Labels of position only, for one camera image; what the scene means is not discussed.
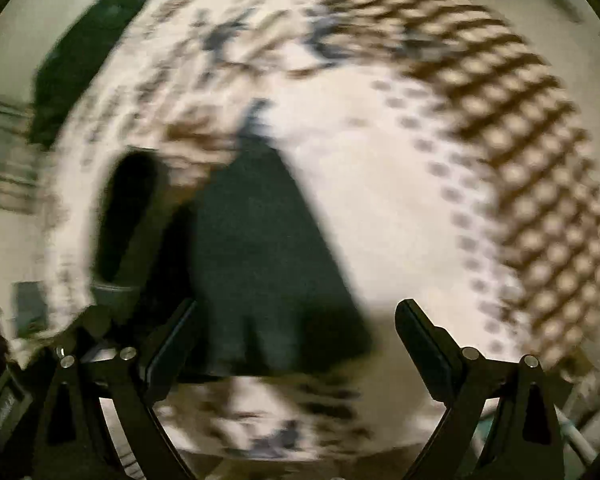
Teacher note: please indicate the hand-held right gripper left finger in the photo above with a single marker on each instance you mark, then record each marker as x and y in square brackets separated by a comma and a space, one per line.
[167, 350]

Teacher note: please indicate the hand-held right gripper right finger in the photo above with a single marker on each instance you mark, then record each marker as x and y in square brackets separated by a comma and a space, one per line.
[427, 350]

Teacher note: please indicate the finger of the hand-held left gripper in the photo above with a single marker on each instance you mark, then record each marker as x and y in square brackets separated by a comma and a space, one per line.
[130, 210]

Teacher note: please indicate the dark blue jeans pants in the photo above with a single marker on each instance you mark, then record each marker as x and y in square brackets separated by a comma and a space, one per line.
[270, 270]

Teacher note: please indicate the grey-blue folded cloth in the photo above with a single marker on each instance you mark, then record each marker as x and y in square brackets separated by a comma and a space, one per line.
[30, 307]

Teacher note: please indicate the striped curtain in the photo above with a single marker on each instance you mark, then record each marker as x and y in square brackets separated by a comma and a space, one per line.
[5, 155]

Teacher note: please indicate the dark folded blanket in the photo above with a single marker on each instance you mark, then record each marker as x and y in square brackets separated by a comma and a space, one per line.
[85, 65]

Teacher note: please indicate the floral bedspread with checkered border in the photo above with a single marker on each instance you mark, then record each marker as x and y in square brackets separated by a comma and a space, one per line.
[405, 185]

